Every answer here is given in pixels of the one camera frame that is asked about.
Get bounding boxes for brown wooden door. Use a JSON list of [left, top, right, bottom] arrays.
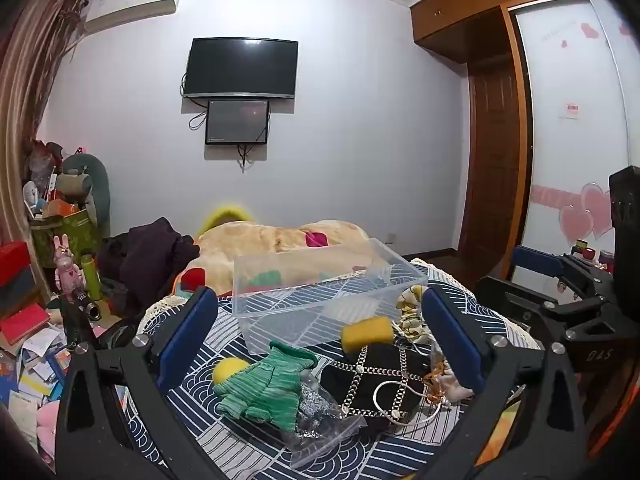
[[457, 55, 526, 261]]

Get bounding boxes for small black wall monitor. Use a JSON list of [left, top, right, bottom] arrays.
[[205, 99, 271, 146]]

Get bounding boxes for white air conditioner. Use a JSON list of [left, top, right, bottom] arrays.
[[82, 0, 178, 36]]

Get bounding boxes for clear plastic storage box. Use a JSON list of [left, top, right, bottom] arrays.
[[232, 237, 430, 356]]

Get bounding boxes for wooden overhead cabinet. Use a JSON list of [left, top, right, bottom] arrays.
[[409, 0, 616, 63]]

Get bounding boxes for red box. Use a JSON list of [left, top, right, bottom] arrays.
[[0, 241, 31, 286]]

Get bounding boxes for orange cloth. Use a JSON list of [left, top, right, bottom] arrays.
[[477, 395, 531, 467]]

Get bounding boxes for red book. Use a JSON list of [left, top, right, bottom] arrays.
[[0, 305, 51, 346]]

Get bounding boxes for wall-mounted black television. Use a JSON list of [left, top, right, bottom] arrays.
[[182, 37, 300, 99]]

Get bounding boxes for black bag with chains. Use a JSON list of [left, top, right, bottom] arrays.
[[320, 342, 441, 436]]

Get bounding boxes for pile of dark clothes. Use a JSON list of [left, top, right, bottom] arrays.
[[95, 217, 201, 313]]

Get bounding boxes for rectangular yellow sponge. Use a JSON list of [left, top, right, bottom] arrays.
[[341, 316, 394, 353]]

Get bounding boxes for white cable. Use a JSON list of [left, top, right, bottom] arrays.
[[372, 330, 446, 427]]

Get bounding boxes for pile of books and papers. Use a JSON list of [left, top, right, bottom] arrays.
[[0, 320, 76, 461]]

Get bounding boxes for striped brown curtain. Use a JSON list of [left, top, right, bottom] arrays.
[[0, 0, 88, 261]]

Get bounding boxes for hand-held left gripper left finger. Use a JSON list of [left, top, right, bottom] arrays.
[[54, 286, 219, 480]]

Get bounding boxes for clear plastic bag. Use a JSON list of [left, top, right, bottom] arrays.
[[282, 372, 368, 471]]

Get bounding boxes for beige fleece blanket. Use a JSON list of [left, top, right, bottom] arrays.
[[172, 220, 386, 298]]

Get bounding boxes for green bottle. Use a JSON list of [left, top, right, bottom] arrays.
[[80, 254, 103, 301]]

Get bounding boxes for small white fan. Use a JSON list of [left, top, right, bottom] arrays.
[[22, 182, 43, 218]]

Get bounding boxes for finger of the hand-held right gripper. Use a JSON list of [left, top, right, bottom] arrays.
[[511, 246, 616, 307], [474, 276, 610, 350]]

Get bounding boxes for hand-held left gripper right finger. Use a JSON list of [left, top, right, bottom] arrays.
[[415, 286, 589, 480]]

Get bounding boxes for white heart-sticker sliding door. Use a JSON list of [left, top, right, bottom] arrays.
[[507, 0, 640, 281]]

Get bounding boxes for pink rabbit figure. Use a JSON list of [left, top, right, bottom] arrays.
[[52, 234, 86, 306]]

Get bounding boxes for white and orange tassel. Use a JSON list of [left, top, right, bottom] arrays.
[[425, 355, 473, 403]]

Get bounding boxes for black flashlight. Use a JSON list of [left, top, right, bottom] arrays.
[[70, 287, 103, 323]]

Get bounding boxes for green knitted glove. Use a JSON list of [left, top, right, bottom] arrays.
[[212, 341, 319, 433]]

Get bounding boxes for round yellow sponge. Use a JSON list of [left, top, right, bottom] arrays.
[[212, 357, 251, 386]]

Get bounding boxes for floral fabric scrunchie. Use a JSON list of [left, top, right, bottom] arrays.
[[397, 285, 433, 346]]

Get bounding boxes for yellow-green plush toy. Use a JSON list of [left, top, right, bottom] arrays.
[[196, 204, 256, 236]]

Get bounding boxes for green patterned bag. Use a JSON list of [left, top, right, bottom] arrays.
[[30, 207, 98, 271]]

